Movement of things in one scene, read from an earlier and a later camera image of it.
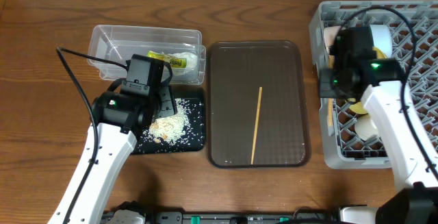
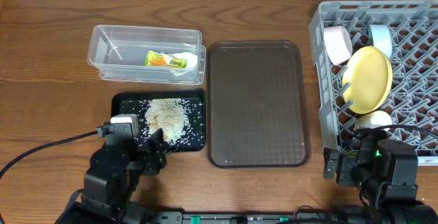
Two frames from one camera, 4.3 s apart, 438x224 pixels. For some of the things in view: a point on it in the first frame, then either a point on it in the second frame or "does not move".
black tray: [182, 132] does not move
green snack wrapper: [175, 62] does not move
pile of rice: [171, 129] does not move
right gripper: [326, 89] to [332, 164]
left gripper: [168, 104] to [150, 157]
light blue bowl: [382, 39] does not move
